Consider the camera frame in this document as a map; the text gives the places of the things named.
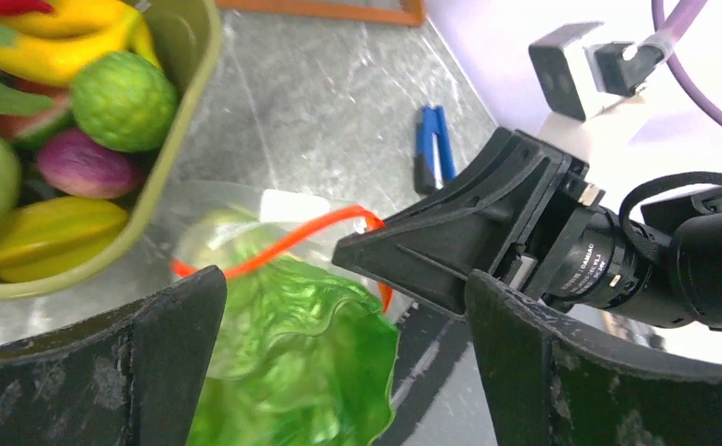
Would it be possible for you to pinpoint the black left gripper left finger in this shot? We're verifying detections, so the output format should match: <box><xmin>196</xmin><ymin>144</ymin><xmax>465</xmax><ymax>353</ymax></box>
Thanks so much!
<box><xmin>0</xmin><ymin>266</ymin><xmax>227</xmax><ymax>445</ymax></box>

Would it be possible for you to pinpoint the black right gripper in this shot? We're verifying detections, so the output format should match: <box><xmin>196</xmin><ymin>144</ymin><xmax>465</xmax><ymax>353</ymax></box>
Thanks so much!
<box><xmin>332</xmin><ymin>127</ymin><xmax>693</xmax><ymax>328</ymax></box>

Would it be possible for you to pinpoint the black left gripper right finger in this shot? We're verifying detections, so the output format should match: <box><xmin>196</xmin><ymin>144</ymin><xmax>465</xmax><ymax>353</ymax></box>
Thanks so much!
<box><xmin>465</xmin><ymin>271</ymin><xmax>722</xmax><ymax>445</ymax></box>

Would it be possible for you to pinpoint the napa cabbage toy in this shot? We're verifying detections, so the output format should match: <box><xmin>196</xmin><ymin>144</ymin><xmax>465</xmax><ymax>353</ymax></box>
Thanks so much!
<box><xmin>185</xmin><ymin>209</ymin><xmax>401</xmax><ymax>446</ymax></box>

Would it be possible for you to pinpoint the clear zip bag orange zipper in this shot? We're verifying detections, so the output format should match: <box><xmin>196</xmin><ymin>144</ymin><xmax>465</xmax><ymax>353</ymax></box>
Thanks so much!
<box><xmin>148</xmin><ymin>181</ymin><xmax>411</xmax><ymax>446</ymax></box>

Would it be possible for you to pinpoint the blue clip on table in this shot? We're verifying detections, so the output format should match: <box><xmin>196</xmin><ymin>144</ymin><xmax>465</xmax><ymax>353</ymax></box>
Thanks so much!
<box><xmin>413</xmin><ymin>105</ymin><xmax>457</xmax><ymax>195</ymax></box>

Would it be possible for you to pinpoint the yellow starfruit toy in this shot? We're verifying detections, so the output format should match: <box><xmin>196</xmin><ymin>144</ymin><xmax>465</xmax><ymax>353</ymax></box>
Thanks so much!
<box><xmin>0</xmin><ymin>196</ymin><xmax>128</xmax><ymax>282</ymax></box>

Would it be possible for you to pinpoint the purple onion toy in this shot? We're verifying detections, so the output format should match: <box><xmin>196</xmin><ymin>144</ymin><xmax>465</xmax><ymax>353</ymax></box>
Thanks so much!
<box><xmin>35</xmin><ymin>127</ymin><xmax>144</xmax><ymax>199</ymax></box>

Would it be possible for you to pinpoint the small green lime toy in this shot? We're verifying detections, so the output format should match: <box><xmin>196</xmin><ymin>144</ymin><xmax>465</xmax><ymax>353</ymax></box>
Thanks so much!
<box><xmin>70</xmin><ymin>51</ymin><xmax>178</xmax><ymax>153</ymax></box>

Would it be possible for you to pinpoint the yellow banana pepper toy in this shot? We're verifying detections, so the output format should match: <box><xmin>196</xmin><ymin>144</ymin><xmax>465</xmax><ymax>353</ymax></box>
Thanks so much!
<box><xmin>0</xmin><ymin>1</ymin><xmax>161</xmax><ymax>87</ymax></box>

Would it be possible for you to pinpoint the olive green plastic bin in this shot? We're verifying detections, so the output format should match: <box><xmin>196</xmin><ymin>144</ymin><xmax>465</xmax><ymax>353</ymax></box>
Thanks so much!
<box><xmin>0</xmin><ymin>1</ymin><xmax>222</xmax><ymax>301</ymax></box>

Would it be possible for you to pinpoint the long red chili toy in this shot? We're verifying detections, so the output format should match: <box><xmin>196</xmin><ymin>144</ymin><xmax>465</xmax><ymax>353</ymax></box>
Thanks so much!
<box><xmin>0</xmin><ymin>0</ymin><xmax>54</xmax><ymax>16</ymax></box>

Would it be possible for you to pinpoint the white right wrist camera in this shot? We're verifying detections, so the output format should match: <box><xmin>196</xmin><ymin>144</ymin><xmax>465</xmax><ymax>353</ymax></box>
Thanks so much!
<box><xmin>528</xmin><ymin>21</ymin><xmax>655</xmax><ymax>162</ymax></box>

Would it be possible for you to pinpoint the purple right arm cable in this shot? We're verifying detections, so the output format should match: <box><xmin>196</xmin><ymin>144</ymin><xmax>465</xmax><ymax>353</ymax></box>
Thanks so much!
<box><xmin>646</xmin><ymin>0</ymin><xmax>722</xmax><ymax>149</ymax></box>

